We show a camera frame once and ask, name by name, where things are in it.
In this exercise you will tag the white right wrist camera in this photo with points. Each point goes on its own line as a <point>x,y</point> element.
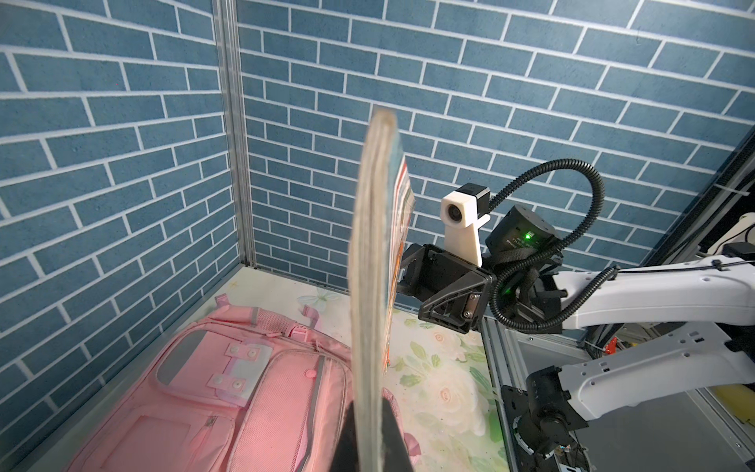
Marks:
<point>463,212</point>

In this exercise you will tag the pink school backpack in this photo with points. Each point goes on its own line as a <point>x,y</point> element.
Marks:
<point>244,389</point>

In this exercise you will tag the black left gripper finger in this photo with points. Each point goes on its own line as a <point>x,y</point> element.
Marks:
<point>346,457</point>

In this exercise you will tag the colourful illustrated children's book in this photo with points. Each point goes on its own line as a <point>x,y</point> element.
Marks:
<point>383,207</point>

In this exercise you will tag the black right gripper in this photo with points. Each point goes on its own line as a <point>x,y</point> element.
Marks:
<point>454,294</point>

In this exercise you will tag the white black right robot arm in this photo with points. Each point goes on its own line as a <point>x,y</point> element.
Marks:
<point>534,293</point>

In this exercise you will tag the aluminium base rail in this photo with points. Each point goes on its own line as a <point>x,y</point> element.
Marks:
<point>649,413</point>

